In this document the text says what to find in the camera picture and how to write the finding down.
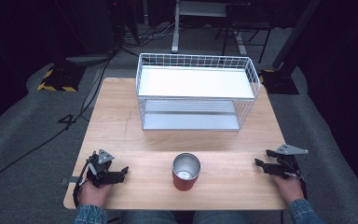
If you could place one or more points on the person's left hand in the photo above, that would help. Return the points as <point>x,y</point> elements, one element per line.
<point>93,193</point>

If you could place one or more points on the person's right hand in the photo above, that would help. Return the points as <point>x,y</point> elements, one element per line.
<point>289,188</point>

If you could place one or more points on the grey tape strip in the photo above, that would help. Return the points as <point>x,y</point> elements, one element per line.
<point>70,180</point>

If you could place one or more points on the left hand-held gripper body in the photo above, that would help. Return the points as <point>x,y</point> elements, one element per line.
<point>99,169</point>

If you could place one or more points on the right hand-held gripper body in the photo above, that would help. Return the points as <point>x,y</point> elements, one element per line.
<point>287,161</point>

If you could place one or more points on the yellow black striped base plate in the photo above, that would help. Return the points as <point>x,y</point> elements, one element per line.
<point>279,82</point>
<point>59,81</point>

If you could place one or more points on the black slanted post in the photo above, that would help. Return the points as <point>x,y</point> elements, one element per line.
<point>295,34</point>

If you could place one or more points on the person's right leg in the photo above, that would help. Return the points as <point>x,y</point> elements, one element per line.
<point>220,218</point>

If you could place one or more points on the black chair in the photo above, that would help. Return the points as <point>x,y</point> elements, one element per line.
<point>245,18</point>

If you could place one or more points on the red metal cup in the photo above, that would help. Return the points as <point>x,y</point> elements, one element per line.
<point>186,172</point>

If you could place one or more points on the white desk frame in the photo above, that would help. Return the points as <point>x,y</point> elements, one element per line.
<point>176,28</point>

